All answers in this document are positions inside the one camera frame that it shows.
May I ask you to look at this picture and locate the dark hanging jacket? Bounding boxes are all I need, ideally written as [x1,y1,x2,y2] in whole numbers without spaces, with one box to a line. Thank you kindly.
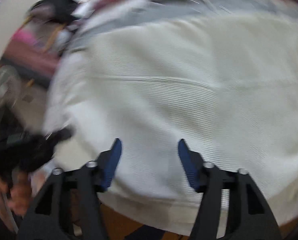
[28,0,80,24]

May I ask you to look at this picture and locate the pink grey hanging towel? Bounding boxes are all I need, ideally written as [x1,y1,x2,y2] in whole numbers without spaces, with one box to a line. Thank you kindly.
[3,29,59,77]

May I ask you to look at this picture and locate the person's hand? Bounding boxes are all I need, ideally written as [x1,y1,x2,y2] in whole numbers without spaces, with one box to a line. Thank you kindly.
[0,171,33,219]

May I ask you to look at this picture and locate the white knit sweater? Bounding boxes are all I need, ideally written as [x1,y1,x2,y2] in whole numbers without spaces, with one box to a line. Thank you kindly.
[43,12,298,235]

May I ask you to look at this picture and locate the grey zip hoodie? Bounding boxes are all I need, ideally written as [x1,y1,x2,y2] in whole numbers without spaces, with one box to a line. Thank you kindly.
[67,0,298,52]

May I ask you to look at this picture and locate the white standing fan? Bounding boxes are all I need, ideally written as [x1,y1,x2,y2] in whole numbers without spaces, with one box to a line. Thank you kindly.
[0,65,22,107]

